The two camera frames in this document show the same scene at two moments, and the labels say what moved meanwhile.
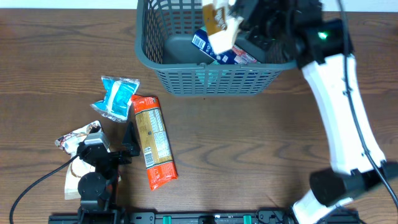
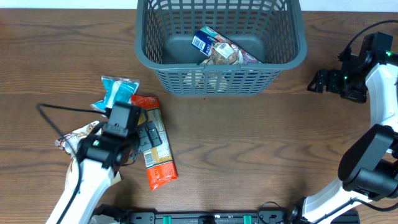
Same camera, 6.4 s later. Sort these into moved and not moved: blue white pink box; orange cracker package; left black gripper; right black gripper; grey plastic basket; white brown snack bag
Moved: left black gripper; right black gripper
Not moved: grey plastic basket; blue white pink box; orange cracker package; white brown snack bag
